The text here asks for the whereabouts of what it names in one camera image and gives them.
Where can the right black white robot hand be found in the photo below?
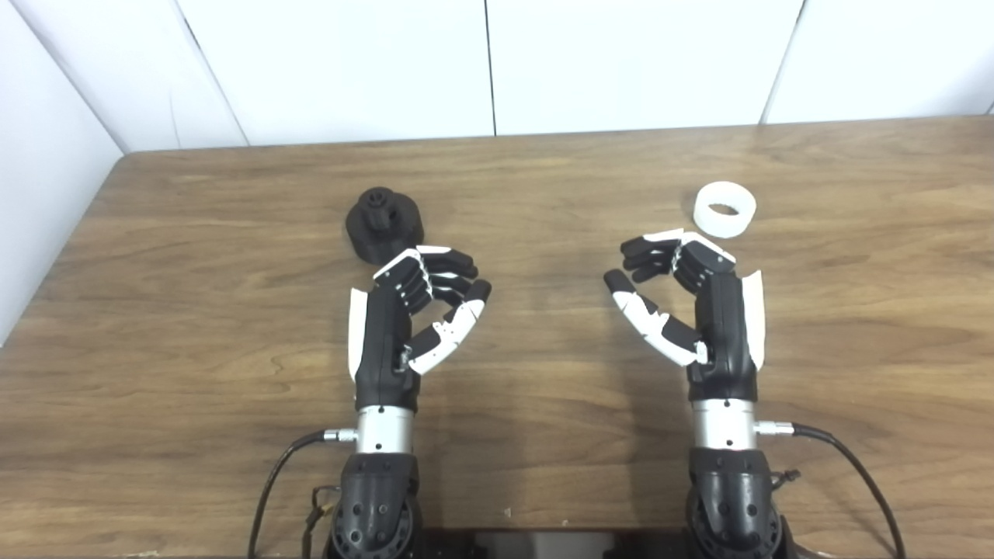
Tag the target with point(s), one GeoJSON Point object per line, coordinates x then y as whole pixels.
{"type": "Point", "coordinates": [722, 334]}

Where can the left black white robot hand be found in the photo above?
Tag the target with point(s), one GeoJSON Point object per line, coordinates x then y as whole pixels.
{"type": "Point", "coordinates": [388, 341]}

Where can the round black plastic part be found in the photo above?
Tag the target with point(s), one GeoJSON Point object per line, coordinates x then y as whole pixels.
{"type": "Point", "coordinates": [384, 233]}

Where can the dark robot torso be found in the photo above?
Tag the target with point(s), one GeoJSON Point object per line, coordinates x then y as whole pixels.
{"type": "Point", "coordinates": [543, 545]}

